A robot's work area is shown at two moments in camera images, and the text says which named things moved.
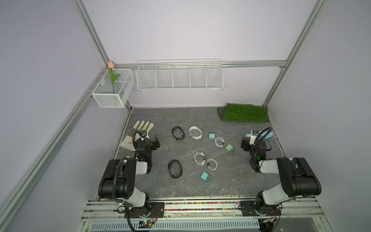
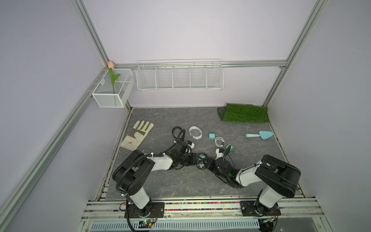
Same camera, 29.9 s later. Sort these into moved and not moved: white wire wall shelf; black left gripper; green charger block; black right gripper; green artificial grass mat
Moved: black left gripper; black right gripper
Not moved: green artificial grass mat; green charger block; white wire wall shelf
